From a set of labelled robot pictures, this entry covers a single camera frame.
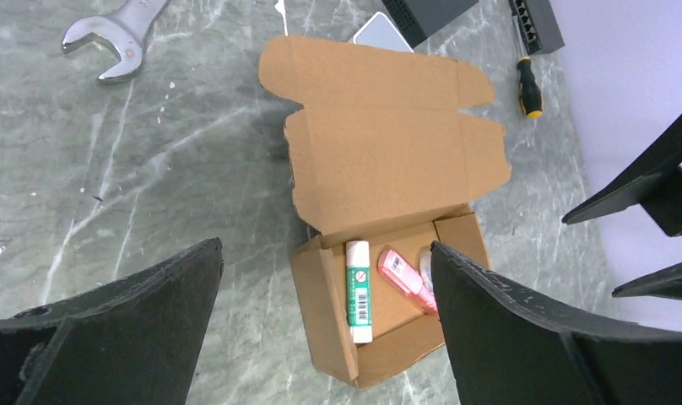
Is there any yellow black screwdriver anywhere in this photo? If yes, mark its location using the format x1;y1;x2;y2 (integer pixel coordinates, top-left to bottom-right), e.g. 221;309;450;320
512;15;544;119

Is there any brown cardboard box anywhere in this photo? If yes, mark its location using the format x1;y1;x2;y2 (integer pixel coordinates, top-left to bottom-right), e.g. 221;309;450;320
258;35;512;389

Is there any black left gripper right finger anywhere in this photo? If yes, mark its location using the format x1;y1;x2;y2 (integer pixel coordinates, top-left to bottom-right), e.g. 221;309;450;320
431;241;682;404

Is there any green white glue stick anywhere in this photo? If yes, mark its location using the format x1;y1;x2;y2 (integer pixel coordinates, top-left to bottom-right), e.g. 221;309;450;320
345;240;373;344

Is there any silver open-end wrench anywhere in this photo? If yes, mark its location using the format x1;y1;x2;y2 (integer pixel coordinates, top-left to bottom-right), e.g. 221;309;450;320
61;0;170;85

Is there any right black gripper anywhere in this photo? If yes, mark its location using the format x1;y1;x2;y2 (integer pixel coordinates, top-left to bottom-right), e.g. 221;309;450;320
562;113;682;300

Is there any clear tape roll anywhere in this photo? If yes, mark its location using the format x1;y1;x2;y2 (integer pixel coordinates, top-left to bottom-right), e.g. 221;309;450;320
419;250;433;292

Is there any black ported switch box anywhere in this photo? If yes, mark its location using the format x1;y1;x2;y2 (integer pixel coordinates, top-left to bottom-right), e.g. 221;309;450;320
508;0;565;56

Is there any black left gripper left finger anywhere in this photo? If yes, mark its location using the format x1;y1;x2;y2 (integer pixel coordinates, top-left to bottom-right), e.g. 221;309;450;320
0;238;224;404

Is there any black flat network switch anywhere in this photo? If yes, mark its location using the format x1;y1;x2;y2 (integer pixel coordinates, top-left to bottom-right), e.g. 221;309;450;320
382;0;479;48

